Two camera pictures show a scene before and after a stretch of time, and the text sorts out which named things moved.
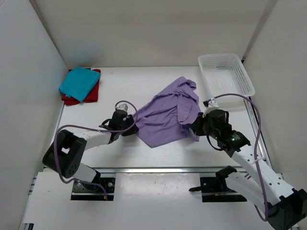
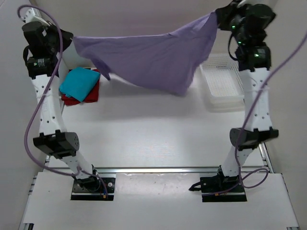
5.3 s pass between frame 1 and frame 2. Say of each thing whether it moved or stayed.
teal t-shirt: stayed
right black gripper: moved
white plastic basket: stayed
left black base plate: stayed
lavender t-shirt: moved
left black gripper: moved
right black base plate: stayed
